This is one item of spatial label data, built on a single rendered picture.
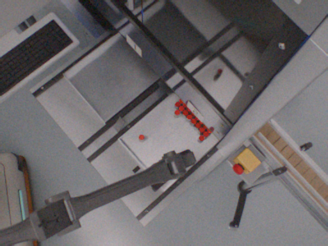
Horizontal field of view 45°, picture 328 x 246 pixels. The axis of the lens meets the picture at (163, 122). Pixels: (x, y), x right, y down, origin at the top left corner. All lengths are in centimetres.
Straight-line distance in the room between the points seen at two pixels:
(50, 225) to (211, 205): 146
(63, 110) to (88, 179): 90
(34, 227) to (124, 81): 75
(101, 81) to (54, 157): 97
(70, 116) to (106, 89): 18
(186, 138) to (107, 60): 45
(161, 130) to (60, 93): 43
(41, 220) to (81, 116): 61
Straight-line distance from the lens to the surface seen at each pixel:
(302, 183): 156
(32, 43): 178
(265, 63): 85
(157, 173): 119
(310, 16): 66
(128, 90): 158
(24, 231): 109
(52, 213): 110
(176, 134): 153
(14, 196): 221
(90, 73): 162
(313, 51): 71
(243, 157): 140
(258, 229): 246
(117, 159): 152
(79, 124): 156
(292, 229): 252
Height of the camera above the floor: 237
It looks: 75 degrees down
